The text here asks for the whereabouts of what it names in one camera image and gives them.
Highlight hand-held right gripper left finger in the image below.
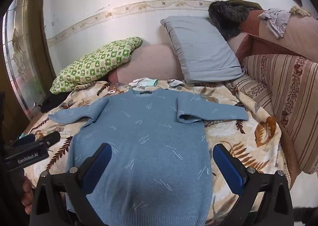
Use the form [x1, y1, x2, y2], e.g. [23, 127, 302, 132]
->
[30, 143, 113, 226]

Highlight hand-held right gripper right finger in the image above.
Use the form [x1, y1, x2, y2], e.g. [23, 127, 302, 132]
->
[213, 143, 295, 226]

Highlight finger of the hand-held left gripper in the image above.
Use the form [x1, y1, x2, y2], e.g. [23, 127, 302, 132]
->
[37, 131, 61, 146]
[11, 133, 36, 147]

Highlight blue knit sweater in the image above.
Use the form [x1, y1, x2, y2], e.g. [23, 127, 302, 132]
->
[48, 88, 249, 226]

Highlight person's left hand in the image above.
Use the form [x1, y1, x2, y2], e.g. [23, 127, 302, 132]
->
[20, 173, 34, 215]

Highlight leaf print fleece blanket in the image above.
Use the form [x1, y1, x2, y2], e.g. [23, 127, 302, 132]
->
[23, 79, 292, 226]

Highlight black cloth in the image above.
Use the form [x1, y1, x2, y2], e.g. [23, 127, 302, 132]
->
[40, 92, 73, 113]

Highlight wooden door with patterned glass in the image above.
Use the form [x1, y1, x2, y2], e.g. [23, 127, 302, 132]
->
[3, 0, 58, 123]

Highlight green checkered pillow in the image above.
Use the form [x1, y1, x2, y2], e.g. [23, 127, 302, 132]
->
[50, 37, 143, 94]

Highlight white socks with teal cuff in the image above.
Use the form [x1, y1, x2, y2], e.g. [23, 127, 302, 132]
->
[129, 78, 159, 89]

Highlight striped floral quilt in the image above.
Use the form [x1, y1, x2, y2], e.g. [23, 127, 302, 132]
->
[232, 53, 318, 175]

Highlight small grey socks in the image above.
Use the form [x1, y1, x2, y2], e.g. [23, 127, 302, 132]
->
[168, 79, 186, 88]

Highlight pink bed sheet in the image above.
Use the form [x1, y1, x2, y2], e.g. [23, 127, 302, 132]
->
[108, 43, 185, 85]

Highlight grey-blue pillow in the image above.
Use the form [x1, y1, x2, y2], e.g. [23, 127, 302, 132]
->
[160, 16, 245, 85]

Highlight pink quilted cover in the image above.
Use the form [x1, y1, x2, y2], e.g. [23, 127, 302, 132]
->
[227, 10, 318, 64]

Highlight fur hood jacket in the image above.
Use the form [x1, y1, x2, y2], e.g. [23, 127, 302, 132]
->
[208, 0, 264, 40]

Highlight light purple garment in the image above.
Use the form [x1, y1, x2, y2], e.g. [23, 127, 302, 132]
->
[258, 9, 292, 39]

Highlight cream cloth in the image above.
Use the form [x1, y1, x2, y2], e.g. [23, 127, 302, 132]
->
[289, 6, 312, 17]

